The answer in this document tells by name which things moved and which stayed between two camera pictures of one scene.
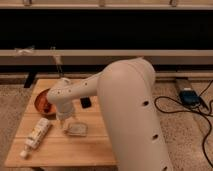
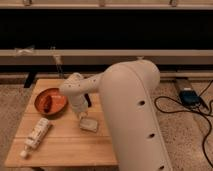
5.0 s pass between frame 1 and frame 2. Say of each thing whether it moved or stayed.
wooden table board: stayed
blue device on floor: stayed
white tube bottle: stayed
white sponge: moved
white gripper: moved
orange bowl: stayed
